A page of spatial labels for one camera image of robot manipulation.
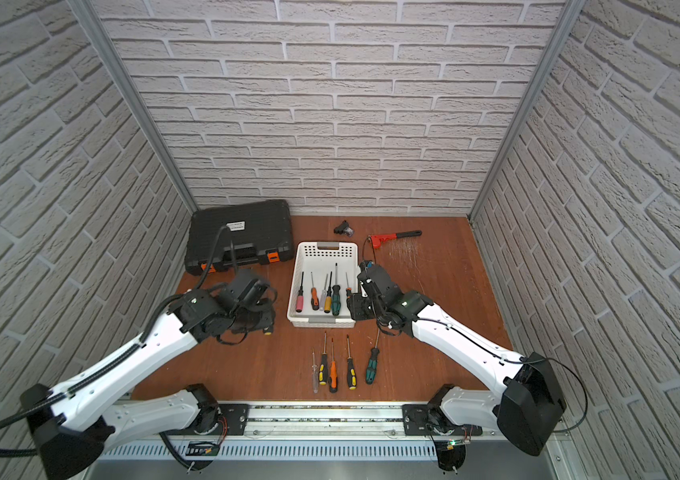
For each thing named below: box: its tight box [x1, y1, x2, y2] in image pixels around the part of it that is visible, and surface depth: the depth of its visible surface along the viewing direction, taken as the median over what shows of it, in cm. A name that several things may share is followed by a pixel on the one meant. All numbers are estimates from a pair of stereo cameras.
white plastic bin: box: [287, 241, 359, 329], surface depth 100 cm
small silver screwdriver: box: [311, 352, 319, 394], surface depth 81 cm
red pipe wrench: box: [369, 230, 423, 249], surface depth 116 cm
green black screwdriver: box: [332, 263, 341, 316], surface depth 94 cm
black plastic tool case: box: [185, 200, 294, 275], surface depth 109 cm
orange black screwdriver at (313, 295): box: [310, 271, 320, 311], surface depth 96 cm
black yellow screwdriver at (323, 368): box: [318, 331, 329, 386], surface depth 82 cm
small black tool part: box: [333, 220, 354, 237], surface depth 116 cm
